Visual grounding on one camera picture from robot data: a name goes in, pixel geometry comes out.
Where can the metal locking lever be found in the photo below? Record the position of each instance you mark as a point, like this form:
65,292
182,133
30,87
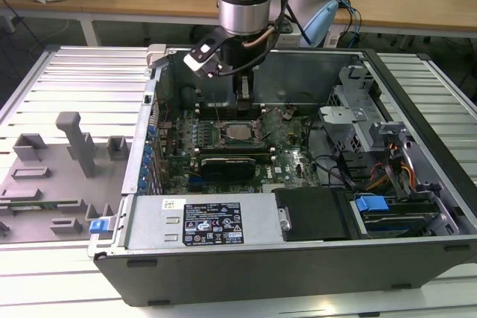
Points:
217,114
242,140

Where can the silver CPU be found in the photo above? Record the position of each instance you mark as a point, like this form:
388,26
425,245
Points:
238,132

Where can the CPU socket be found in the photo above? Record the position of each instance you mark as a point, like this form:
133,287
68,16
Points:
223,141

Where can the blue expansion slot clip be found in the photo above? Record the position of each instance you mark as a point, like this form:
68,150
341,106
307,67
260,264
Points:
144,175
146,164
142,185
148,152
151,133

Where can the black disk bay cover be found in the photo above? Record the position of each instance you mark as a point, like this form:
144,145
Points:
313,213

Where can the black RAM stick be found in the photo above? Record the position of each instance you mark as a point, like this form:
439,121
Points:
234,151
223,107

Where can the black round component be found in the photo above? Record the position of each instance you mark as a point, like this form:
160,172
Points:
188,95

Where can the round coin battery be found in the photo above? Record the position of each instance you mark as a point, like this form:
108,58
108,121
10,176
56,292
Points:
290,111

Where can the white power adapter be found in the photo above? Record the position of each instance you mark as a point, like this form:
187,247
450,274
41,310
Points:
333,39

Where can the wooden desk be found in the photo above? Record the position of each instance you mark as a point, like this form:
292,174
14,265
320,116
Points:
149,1

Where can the green motherboard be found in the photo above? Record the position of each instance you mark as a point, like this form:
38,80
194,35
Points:
283,161

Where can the metal drive cage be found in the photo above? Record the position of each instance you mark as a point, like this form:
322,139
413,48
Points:
344,124

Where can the grey power supply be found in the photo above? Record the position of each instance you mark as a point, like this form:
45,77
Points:
149,221

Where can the grey parts rack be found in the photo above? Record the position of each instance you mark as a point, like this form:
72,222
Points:
48,161

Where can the black open PC case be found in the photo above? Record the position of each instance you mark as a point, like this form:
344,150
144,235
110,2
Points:
223,277

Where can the blue case latch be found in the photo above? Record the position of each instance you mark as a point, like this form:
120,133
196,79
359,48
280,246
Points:
97,226

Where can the hard disk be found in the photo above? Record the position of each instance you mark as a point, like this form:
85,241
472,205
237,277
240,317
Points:
398,223

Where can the green RAM stick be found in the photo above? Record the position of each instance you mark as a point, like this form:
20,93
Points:
33,206

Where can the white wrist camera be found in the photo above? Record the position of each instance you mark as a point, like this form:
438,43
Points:
201,55

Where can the grey metal bracket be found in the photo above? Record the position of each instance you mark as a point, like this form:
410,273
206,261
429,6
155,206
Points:
385,133

